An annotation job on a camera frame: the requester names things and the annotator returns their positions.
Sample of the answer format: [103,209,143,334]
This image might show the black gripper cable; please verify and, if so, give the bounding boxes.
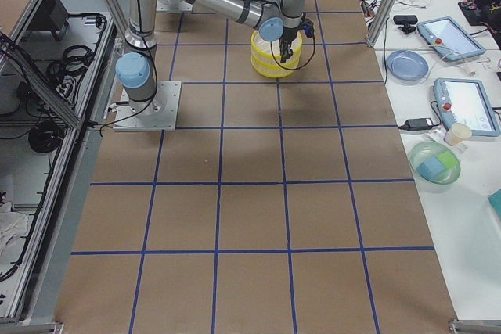
[269,16,317,73]

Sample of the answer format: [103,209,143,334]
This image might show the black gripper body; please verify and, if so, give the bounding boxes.
[279,27,299,52]

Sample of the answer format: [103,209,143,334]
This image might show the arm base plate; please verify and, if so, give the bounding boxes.
[113,81,182,131]

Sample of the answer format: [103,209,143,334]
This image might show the black power adapter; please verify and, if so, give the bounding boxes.
[398,117,442,131]

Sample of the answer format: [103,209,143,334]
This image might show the clear bowl with sponges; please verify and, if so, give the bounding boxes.
[409,141,461,185]

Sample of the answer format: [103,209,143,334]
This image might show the far teach pendant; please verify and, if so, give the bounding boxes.
[416,16,485,61]

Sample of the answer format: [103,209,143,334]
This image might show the paper cup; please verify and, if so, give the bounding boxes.
[444,122,472,146]

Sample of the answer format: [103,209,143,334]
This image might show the blue plate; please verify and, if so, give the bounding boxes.
[386,50,429,84]

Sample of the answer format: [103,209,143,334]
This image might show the near teach pendant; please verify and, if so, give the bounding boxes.
[433,78,500,137]

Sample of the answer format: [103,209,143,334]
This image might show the teach pendant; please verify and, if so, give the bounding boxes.
[416,16,485,61]
[433,78,500,137]

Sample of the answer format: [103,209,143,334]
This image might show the yellow rimmed steamer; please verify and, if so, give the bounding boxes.
[251,31,303,63]
[250,56,299,78]

